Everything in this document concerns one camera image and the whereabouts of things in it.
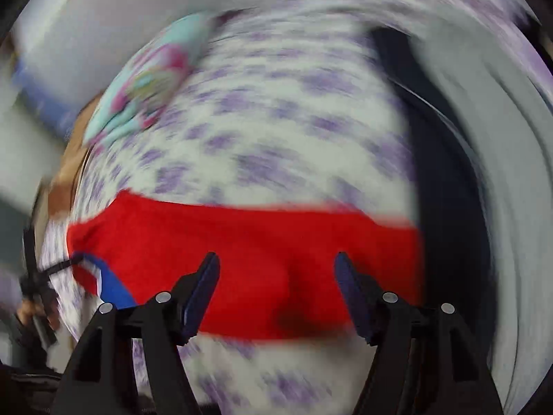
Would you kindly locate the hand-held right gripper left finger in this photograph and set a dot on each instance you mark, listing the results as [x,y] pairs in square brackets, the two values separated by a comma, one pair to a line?
[201,294]

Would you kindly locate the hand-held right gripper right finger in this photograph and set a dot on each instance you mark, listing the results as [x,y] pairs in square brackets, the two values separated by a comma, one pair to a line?
[352,294]

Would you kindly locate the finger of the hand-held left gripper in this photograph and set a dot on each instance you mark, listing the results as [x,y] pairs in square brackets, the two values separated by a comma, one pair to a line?
[62,266]

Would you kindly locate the red pants with blue stripes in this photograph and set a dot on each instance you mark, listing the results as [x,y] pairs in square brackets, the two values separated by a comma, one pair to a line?
[268,246]

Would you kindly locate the person's left hand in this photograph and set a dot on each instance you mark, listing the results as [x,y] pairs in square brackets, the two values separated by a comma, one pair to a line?
[26,312]

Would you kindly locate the brown orange pillow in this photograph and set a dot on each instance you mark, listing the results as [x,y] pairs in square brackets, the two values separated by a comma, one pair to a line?
[65,177]

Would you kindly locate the dark navy garment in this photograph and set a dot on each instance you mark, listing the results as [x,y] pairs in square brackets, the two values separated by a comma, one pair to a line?
[445,207]

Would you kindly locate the purple floral bed sheet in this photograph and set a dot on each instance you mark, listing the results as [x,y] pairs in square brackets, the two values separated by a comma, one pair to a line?
[281,151]

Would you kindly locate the blue printed cloth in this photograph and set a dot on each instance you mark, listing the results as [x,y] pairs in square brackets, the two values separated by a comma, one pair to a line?
[39,90]

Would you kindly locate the grey fleece garment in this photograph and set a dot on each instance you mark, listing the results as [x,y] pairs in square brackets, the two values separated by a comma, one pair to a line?
[518,224]

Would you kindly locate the folded teal pink floral quilt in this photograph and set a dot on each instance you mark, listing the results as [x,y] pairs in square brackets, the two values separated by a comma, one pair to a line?
[147,82]

